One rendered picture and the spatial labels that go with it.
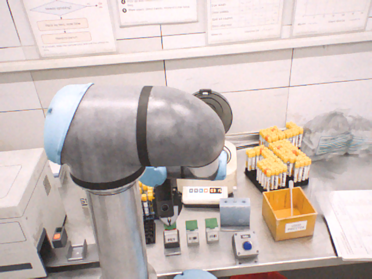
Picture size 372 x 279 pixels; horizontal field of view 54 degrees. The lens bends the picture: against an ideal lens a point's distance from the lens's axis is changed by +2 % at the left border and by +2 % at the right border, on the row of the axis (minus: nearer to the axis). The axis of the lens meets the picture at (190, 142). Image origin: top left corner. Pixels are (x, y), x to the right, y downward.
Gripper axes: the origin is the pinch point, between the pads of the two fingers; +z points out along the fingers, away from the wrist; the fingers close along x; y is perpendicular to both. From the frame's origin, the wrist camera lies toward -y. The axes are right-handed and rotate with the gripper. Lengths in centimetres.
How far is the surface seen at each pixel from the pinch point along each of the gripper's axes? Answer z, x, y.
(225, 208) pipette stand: 0.7, -18.7, 5.1
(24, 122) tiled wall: -10, 58, 58
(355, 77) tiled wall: -18, -83, 57
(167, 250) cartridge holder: 8.4, 1.5, -3.1
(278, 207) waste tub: 7.7, -38.3, 10.0
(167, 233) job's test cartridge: 2.8, 1.1, -1.3
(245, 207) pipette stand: 0.2, -25.0, 4.1
